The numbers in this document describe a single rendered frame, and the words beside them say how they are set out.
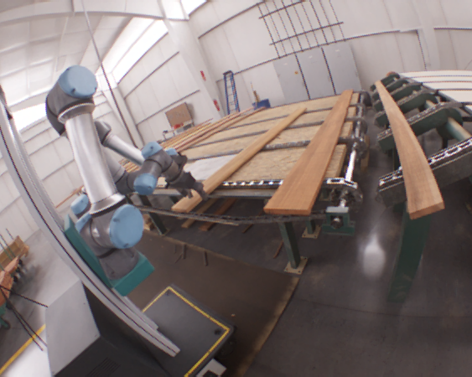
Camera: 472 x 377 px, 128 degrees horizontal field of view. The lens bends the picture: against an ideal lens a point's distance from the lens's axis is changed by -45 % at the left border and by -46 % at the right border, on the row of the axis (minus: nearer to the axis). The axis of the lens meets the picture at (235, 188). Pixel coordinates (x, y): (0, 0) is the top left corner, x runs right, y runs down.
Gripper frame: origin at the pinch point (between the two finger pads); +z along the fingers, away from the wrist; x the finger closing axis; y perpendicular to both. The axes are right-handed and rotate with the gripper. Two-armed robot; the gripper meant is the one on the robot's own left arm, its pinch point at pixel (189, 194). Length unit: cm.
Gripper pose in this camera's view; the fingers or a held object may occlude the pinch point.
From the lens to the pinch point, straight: 132.5
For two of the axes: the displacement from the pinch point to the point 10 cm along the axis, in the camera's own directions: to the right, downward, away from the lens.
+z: 3.4, 8.5, 4.1
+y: 7.7, -0.1, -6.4
